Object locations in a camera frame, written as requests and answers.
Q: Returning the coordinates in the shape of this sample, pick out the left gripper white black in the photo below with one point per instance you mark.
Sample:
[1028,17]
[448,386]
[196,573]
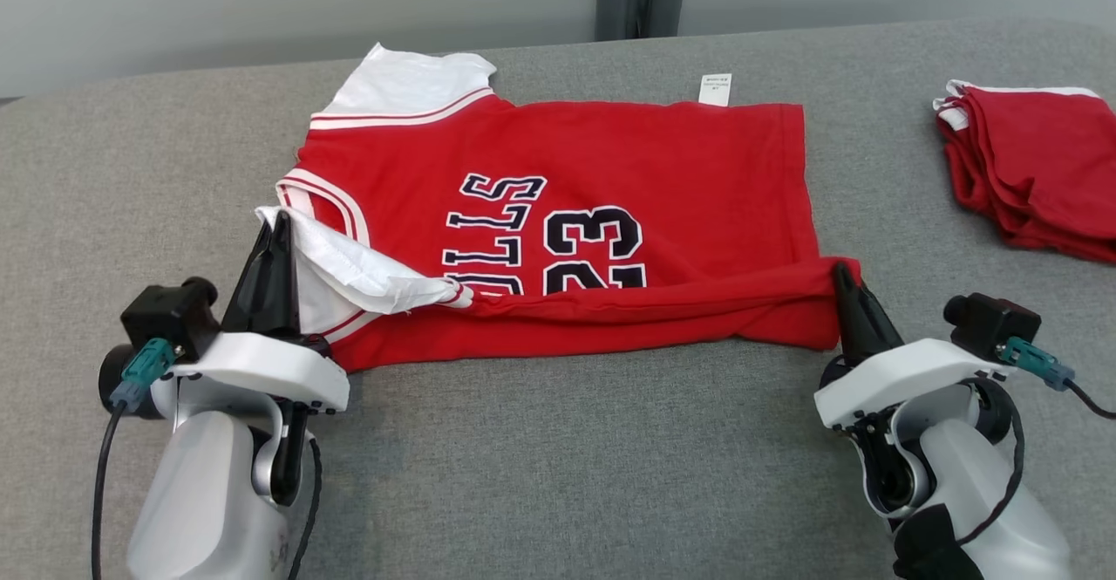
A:
[261,366]

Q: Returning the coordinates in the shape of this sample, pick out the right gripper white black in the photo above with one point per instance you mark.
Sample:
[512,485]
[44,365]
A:
[907,371]

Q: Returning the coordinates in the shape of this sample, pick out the red shorts white trim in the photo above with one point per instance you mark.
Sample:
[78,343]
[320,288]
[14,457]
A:
[1046,170]

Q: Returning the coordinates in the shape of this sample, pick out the red basketball jersey number 23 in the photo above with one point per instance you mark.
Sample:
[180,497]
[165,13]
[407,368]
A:
[610,153]

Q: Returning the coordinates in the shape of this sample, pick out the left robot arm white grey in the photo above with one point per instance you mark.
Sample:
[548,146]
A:
[200,501]

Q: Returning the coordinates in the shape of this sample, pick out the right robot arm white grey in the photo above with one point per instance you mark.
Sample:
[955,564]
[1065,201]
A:
[985,493]

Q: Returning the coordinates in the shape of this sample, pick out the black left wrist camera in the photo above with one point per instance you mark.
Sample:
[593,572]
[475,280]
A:
[170,314]

